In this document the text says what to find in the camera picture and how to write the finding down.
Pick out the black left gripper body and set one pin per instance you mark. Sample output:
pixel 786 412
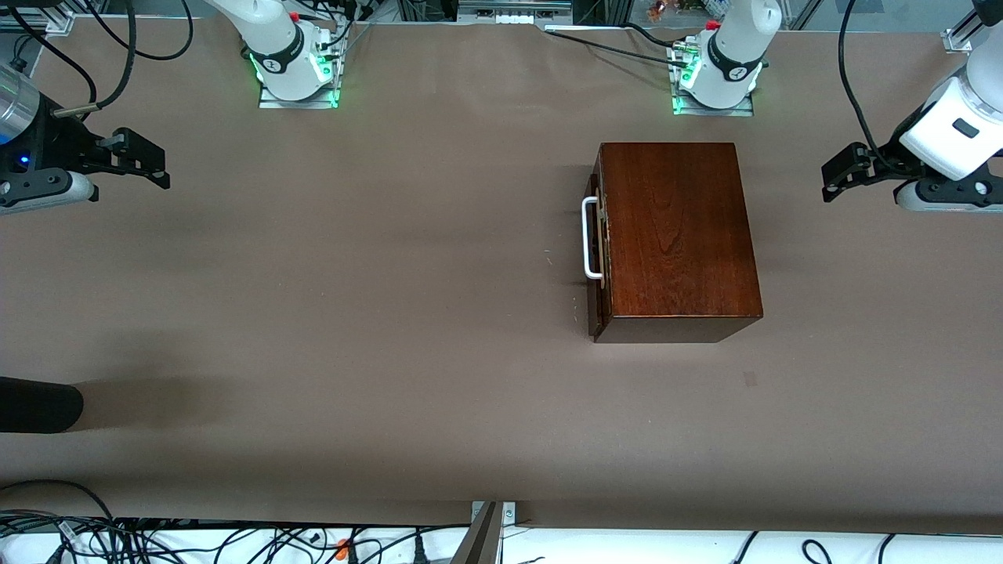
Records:
pixel 888 159

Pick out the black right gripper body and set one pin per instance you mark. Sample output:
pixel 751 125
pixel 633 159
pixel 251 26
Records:
pixel 56 143

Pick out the wooden drawer with brown front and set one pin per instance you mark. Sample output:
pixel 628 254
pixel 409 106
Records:
pixel 593 301

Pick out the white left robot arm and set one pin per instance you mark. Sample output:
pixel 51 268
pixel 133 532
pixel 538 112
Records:
pixel 733 47

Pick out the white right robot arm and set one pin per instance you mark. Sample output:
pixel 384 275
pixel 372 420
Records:
pixel 278 47

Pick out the dark brown wooden cabinet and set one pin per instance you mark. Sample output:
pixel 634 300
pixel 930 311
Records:
pixel 674 235

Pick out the black round-ended cylinder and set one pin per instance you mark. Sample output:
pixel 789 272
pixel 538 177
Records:
pixel 39 403

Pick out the white power strip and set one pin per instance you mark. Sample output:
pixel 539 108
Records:
pixel 513 17

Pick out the grey slanted beam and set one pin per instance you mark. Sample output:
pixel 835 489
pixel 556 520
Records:
pixel 478 548

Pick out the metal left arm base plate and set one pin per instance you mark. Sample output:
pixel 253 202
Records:
pixel 744 110

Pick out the aluminium frame profile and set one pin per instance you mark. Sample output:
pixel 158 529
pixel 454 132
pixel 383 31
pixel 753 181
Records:
pixel 31 23
pixel 957 39

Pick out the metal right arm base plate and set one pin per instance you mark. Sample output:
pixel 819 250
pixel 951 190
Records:
pixel 270 102

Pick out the silver metal bracket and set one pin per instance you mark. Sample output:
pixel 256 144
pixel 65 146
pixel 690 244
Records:
pixel 509 513

